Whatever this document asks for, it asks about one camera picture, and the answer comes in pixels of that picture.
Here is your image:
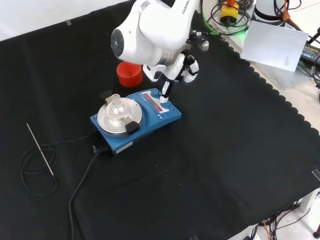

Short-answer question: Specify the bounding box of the black cable coil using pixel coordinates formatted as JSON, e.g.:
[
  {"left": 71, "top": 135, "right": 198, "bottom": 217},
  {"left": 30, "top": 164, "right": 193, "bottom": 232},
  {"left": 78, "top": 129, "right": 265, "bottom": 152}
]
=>
[{"left": 209, "top": 0, "right": 252, "bottom": 36}]

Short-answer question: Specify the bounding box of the clear round-bottom glass flask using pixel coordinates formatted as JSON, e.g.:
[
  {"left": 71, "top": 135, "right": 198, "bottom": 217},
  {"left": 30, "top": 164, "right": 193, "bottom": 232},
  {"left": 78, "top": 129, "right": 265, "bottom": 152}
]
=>
[{"left": 109, "top": 94, "right": 127, "bottom": 123}]

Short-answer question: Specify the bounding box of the thick black power cable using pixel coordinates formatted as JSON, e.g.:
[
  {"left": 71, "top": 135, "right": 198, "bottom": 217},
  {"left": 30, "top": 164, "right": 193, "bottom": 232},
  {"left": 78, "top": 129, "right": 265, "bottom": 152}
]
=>
[{"left": 68, "top": 145, "right": 111, "bottom": 240}]

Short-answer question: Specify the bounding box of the black tripod leg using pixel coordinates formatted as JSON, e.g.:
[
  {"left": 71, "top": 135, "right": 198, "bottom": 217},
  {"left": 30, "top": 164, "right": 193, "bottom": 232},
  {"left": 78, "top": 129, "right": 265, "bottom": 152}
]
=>
[{"left": 307, "top": 24, "right": 320, "bottom": 46}]

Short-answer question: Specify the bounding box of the thin black probe cable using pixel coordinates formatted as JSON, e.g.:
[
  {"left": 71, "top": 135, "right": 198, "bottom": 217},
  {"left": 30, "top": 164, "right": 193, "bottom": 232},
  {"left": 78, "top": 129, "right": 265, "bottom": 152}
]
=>
[{"left": 19, "top": 134, "right": 90, "bottom": 196}]

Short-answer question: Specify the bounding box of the green cable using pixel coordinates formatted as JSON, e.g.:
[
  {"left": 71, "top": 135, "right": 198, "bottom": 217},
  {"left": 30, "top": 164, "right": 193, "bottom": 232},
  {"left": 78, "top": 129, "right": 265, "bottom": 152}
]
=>
[{"left": 198, "top": 0, "right": 224, "bottom": 37}]

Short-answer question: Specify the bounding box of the yellow stop button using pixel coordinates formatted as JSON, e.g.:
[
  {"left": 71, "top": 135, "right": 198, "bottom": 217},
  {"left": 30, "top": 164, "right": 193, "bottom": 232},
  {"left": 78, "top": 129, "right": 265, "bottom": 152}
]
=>
[{"left": 219, "top": 0, "right": 240, "bottom": 26}]

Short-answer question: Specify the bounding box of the orange cable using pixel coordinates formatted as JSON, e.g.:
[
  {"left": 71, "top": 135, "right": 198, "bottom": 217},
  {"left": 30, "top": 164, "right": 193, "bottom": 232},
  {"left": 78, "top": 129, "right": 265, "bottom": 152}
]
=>
[{"left": 276, "top": 0, "right": 304, "bottom": 31}]

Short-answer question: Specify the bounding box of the heater with blue base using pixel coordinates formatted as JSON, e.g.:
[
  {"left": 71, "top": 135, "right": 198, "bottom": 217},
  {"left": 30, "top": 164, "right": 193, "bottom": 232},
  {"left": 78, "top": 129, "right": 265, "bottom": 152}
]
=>
[{"left": 89, "top": 87, "right": 183, "bottom": 157}]

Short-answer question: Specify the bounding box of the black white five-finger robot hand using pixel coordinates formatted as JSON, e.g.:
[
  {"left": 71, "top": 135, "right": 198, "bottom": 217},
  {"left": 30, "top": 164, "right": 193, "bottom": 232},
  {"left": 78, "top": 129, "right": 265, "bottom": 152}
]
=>
[{"left": 159, "top": 49, "right": 201, "bottom": 104}]

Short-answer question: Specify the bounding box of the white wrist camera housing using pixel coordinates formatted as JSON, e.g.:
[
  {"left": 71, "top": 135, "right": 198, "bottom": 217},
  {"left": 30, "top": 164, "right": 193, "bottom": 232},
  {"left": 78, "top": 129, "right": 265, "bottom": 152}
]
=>
[{"left": 142, "top": 63, "right": 166, "bottom": 82}]

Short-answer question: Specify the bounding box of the black power adapter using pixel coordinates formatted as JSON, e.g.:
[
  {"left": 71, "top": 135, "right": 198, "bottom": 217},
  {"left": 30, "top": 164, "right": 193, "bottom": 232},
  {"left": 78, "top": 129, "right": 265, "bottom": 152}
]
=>
[{"left": 298, "top": 42, "right": 320, "bottom": 67}]

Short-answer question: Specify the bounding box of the white table leg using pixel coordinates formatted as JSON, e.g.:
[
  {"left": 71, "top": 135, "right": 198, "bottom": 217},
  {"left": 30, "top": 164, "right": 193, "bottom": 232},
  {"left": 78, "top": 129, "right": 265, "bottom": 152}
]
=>
[{"left": 298, "top": 189, "right": 318, "bottom": 214}]

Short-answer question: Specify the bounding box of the red ribbed plastic cup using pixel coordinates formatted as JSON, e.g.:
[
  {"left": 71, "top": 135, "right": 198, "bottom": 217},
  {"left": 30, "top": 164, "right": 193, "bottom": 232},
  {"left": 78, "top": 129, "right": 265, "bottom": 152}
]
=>
[{"left": 116, "top": 61, "right": 144, "bottom": 88}]

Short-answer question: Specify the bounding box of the black floor cable bundle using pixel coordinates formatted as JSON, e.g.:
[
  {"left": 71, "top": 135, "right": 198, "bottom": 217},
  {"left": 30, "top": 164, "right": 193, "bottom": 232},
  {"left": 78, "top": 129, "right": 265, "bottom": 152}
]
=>
[{"left": 249, "top": 202, "right": 320, "bottom": 240}]

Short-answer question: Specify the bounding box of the black bench cloth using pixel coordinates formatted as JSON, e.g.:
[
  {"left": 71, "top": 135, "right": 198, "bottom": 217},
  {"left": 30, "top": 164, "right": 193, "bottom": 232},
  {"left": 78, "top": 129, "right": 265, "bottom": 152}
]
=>
[{"left": 0, "top": 0, "right": 320, "bottom": 240}]

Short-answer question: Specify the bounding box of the pale board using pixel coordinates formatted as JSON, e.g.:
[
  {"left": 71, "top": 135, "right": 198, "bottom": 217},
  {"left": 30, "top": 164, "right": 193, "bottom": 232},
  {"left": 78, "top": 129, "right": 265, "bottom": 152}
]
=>
[{"left": 239, "top": 20, "right": 310, "bottom": 73}]

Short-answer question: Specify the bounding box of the thin metal probe rod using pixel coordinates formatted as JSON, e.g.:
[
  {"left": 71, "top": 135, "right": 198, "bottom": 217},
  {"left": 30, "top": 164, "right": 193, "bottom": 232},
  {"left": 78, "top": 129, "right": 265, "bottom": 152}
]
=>
[{"left": 26, "top": 123, "right": 55, "bottom": 175}]

